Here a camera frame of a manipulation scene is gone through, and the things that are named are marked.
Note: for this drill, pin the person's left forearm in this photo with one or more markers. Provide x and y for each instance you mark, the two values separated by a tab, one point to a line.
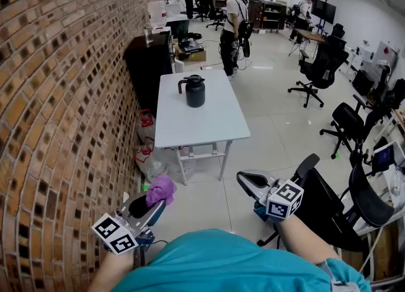
110	268

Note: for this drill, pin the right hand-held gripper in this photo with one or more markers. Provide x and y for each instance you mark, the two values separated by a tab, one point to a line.
284	202

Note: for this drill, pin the dark wooden shelf cabinet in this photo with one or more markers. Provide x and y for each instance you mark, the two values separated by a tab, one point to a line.
267	13

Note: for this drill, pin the black thermos jug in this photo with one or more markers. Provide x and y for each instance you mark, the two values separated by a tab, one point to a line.
195	92

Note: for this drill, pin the wooden desk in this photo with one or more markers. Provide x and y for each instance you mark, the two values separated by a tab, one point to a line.
311	35

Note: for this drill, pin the clear water dispenser bottle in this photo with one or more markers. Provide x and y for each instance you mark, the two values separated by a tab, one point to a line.
156	13

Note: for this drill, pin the black flat box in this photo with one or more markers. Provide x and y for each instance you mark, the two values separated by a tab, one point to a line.
190	45

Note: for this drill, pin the clear glass bottle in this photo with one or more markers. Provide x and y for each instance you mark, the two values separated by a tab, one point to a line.
148	34

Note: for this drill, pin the black television screen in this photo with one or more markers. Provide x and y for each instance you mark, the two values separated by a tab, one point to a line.
324	10

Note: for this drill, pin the black office chair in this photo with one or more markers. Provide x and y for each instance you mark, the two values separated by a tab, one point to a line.
326	208
322	66
216	15
348	119

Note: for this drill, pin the cardboard box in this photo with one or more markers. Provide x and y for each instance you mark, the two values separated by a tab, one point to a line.
194	56

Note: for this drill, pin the person's right forearm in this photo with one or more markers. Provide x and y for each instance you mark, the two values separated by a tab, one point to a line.
303	237

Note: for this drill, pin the white air purifier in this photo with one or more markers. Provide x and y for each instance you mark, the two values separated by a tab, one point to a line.
179	66

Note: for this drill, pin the black cabinet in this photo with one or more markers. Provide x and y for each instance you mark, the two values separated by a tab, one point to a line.
148	62

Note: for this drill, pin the white table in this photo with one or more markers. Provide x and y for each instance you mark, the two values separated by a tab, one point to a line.
202	123

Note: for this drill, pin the tablet on white stand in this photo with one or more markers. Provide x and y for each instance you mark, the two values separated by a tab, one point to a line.
384	156

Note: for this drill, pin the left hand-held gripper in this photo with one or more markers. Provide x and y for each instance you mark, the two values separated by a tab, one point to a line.
115	235

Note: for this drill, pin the purple cloth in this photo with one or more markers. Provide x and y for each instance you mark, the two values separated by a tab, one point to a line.
161	189

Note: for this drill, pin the person's teal shirt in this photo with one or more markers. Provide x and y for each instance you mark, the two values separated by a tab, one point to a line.
221	265

